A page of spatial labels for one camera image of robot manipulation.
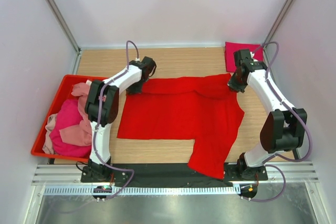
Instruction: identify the red t shirt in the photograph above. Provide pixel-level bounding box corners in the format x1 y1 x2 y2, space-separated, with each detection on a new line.
117 73 245 179

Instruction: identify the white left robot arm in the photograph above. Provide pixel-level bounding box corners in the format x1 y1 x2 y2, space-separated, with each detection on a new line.
81 56 156 183

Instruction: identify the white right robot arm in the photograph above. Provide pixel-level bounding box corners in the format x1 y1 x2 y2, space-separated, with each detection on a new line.
228 49 307 180

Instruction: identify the folded magenta t shirt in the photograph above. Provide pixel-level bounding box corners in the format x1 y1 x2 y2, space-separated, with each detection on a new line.
224 42 259 73

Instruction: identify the light pink t shirt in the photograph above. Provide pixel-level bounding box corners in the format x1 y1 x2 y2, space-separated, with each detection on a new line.
60 80 92 146

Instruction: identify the magenta t shirt in bin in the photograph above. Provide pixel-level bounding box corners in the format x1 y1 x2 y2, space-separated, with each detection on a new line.
50 99 91 157

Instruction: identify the red plastic bin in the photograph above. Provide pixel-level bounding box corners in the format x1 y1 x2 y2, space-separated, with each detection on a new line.
31 74 105 162

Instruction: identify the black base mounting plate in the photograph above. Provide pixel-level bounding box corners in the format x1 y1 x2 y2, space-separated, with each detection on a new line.
80 163 268 188

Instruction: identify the beige t shirt in bin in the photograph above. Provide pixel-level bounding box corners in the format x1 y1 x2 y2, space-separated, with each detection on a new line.
42 113 57 154

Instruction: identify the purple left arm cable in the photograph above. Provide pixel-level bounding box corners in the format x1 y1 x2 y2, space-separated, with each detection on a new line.
90 40 142 200

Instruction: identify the white slotted cable duct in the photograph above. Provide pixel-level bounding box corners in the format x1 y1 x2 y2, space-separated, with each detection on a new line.
44 184 240 196

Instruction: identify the left aluminium frame post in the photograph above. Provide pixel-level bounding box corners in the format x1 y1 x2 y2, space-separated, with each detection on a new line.
46 0 80 54

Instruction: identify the aluminium frame post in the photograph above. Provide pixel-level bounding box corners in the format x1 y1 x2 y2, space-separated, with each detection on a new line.
264 0 295 43
46 0 80 54

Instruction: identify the right aluminium frame post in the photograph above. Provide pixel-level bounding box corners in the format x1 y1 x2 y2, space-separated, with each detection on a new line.
264 0 295 43

